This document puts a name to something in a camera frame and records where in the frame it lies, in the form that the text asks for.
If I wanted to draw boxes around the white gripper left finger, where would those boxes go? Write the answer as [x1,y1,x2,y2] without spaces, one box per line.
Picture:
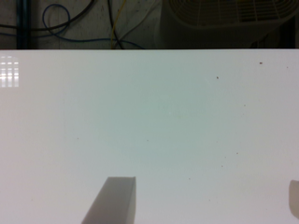
[81,177,136,224]

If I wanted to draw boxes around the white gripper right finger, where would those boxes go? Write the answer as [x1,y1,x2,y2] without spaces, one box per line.
[289,180,299,218]

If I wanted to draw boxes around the yellow cable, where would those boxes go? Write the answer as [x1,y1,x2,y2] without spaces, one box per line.
[110,0,128,49]

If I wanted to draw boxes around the blue cable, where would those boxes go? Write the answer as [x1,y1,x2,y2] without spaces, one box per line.
[0,3,146,50]

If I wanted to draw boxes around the black cable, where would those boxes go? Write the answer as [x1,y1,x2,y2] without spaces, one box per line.
[0,0,96,32]

